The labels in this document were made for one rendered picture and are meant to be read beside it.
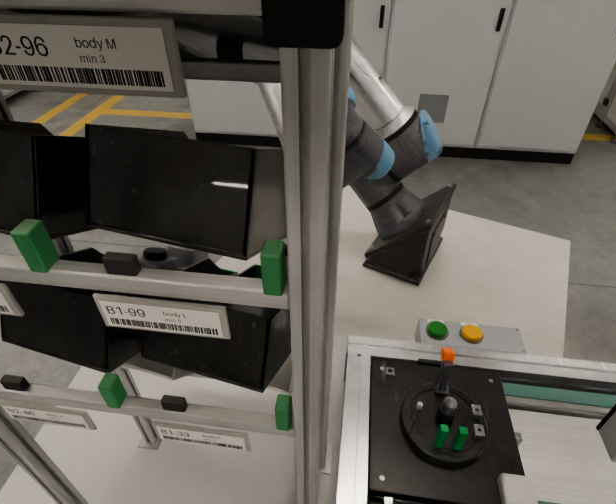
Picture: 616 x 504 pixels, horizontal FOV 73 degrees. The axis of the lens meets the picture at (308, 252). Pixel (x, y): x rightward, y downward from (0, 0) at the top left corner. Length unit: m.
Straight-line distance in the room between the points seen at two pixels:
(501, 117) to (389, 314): 2.85
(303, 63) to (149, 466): 0.81
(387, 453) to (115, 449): 0.51
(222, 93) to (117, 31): 3.55
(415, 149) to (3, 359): 2.09
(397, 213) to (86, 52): 0.98
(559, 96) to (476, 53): 0.72
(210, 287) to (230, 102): 3.52
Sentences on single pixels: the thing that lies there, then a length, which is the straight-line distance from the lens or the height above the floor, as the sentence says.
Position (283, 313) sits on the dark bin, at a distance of 0.40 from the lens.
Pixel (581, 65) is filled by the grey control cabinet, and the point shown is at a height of 0.78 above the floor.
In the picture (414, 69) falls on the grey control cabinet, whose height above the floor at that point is 0.71.
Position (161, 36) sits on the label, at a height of 1.61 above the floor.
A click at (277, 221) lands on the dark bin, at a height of 1.46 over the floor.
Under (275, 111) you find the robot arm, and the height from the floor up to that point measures 1.31.
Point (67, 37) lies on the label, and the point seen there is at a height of 1.61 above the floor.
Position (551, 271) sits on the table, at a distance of 1.36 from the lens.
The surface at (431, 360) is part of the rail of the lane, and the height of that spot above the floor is 0.97.
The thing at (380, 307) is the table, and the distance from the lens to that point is 1.09.
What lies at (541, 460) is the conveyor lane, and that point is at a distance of 0.90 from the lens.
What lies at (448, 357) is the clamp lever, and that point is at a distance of 0.76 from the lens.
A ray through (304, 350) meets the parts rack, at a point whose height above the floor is 1.42.
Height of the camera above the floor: 1.65
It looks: 40 degrees down
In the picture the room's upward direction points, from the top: straight up
